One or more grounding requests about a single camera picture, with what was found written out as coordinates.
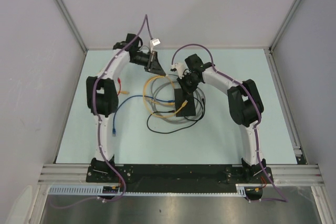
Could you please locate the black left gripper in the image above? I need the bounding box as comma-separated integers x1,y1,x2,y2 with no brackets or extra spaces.
130,50,165,76

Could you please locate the black power cable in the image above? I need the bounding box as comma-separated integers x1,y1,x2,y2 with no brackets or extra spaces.
146,98,207,134

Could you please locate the blue ethernet cable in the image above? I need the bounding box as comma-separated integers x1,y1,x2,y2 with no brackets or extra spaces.
111,94,175,137

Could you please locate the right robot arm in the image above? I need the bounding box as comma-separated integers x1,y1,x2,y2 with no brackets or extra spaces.
171,54,266,183

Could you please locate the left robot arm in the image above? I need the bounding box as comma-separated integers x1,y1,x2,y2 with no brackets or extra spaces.
86,34,166,182

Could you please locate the grey ethernet cable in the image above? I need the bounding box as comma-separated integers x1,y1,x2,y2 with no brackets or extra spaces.
149,73,207,125

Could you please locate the black network switch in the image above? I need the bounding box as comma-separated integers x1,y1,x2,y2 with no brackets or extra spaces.
174,89,196,118

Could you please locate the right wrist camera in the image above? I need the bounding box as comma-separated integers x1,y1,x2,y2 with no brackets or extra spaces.
170,62,186,79

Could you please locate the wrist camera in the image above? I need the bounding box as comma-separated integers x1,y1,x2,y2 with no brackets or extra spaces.
150,38,161,51
170,62,186,79

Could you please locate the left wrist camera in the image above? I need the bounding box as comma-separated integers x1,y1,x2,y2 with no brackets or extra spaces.
150,38,161,51

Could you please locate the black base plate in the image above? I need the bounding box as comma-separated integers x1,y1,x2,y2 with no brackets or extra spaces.
86,164,273,194

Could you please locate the grey cable duct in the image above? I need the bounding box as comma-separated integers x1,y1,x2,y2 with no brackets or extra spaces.
49,185,246,197

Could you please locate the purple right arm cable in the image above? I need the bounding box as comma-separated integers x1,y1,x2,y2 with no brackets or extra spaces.
171,43,288,202

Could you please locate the aluminium frame rail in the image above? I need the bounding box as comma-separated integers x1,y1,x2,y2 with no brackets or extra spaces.
38,164,324,186

